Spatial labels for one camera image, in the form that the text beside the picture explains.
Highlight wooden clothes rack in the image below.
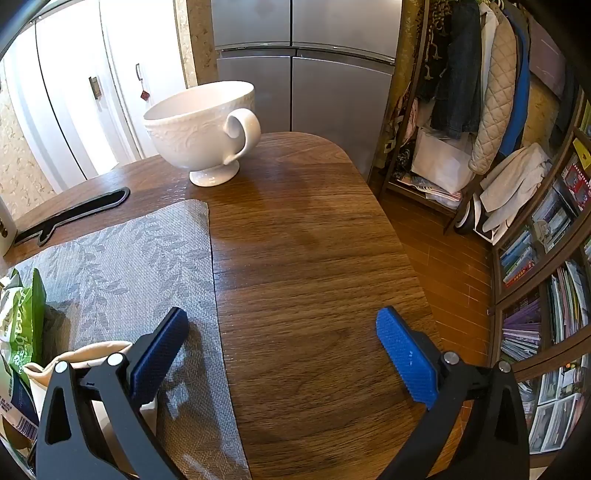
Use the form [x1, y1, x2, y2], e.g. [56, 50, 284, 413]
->
[379, 0, 497, 236]

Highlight white cabinet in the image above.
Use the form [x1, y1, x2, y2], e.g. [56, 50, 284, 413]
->
[0, 0, 188, 195]

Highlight white footed cup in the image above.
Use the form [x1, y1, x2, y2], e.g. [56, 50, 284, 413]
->
[142, 80, 262, 188]

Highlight cream jacket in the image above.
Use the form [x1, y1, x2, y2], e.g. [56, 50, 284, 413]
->
[471, 142, 552, 245]

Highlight silver refrigerator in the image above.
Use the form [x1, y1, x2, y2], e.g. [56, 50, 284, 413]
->
[211, 0, 403, 178]

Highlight grey purple garment bag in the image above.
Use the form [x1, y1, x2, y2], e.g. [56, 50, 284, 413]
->
[526, 14, 568, 97]

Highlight green snack packet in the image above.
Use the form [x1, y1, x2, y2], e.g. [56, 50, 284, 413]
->
[0, 268, 47, 386]

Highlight blue white packet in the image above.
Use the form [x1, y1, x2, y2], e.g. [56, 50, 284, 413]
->
[0, 369, 40, 437]

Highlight black patterned scarf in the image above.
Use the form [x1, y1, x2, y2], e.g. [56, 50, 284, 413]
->
[413, 0, 455, 100]

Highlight beige quilted jacket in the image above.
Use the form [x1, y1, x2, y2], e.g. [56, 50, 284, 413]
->
[468, 7, 518, 175]

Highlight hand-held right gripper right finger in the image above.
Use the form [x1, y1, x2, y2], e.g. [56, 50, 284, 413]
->
[375, 306, 529, 480]

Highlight black white round item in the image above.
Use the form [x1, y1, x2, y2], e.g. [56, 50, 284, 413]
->
[455, 194, 486, 234]

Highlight rows of shelved books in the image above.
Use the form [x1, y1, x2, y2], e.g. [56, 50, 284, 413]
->
[499, 97, 591, 453]

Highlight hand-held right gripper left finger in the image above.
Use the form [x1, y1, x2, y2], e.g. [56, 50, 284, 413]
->
[28, 307, 190, 480]

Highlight blue garment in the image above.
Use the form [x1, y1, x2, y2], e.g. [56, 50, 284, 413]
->
[499, 14, 532, 155]

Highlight dark denim jacket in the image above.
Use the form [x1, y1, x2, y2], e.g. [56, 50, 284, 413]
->
[429, 0, 483, 139]

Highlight patterned hanging cloth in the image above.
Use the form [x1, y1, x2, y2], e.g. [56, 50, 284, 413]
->
[382, 83, 419, 174]

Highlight white paper bag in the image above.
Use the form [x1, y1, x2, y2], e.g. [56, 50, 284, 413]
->
[411, 127, 476, 195]

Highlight cream lettered mug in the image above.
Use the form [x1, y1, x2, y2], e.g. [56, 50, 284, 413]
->
[0, 203, 18, 257]

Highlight grey leaf-pattern placemat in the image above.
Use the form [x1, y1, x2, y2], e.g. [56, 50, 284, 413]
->
[0, 199, 252, 480]

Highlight wooden bookshelf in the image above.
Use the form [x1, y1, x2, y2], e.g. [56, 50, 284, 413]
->
[489, 88, 591, 462]

